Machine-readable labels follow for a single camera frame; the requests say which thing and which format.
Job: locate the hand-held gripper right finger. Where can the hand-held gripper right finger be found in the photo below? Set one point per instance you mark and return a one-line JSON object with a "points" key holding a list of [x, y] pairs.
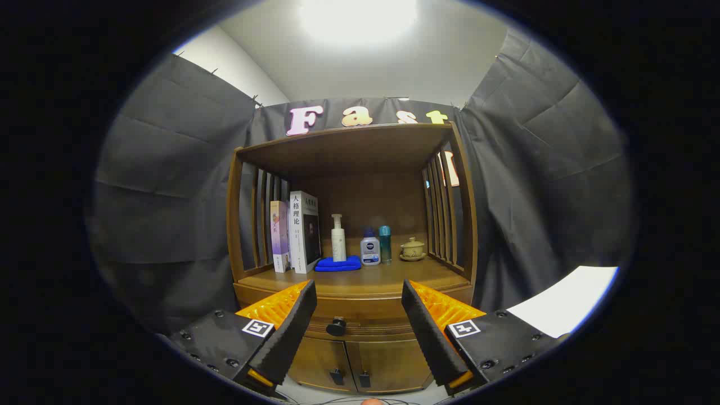
{"points": [[430, 337]]}

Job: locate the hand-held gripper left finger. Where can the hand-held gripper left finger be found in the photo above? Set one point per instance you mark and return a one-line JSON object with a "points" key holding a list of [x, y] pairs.
{"points": [[289, 337]]}

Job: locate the wooden drawer with black knob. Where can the wooden drawer with black knob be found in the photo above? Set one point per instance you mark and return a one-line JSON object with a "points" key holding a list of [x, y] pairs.
{"points": [[371, 315]]}

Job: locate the wooden cabinet door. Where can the wooden cabinet door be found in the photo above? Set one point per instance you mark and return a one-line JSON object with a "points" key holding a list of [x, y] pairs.
{"points": [[394, 365], [315, 363]]}

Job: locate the wooden countertop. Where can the wooden countertop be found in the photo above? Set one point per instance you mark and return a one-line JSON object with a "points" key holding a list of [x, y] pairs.
{"points": [[382, 275]]}

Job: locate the wooden cabinet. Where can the wooden cabinet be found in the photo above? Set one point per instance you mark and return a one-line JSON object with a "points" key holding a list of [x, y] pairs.
{"points": [[360, 152]]}

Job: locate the blue folded cloth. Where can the blue folded cloth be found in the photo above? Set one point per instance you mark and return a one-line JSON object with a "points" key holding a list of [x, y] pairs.
{"points": [[337, 265]]}

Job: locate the beige lidded teacup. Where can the beige lidded teacup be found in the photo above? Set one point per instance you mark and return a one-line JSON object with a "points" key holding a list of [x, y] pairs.
{"points": [[413, 249]]}

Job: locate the thick white book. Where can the thick white book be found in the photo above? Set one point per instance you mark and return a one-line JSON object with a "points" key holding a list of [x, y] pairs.
{"points": [[298, 236]]}

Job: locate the purple book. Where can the purple book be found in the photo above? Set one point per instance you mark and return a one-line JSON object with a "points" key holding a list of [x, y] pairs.
{"points": [[279, 236]]}

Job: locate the teal bottle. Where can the teal bottle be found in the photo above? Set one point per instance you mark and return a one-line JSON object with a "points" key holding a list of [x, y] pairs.
{"points": [[385, 244]]}

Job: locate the white pump bottle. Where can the white pump bottle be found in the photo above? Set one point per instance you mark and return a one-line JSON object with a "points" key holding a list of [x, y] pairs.
{"points": [[338, 244]]}

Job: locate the white bottle with blue cap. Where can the white bottle with blue cap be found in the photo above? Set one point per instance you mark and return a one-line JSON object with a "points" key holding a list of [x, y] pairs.
{"points": [[370, 250]]}

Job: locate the white flat panel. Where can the white flat panel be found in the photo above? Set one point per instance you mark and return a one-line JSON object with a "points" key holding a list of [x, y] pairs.
{"points": [[562, 304]]}

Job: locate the black backdrop cloth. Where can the black backdrop cloth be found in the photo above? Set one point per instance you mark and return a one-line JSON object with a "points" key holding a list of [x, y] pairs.
{"points": [[169, 197]]}

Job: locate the ceiling light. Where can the ceiling light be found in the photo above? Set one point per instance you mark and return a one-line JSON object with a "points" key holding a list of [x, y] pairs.
{"points": [[360, 17]]}

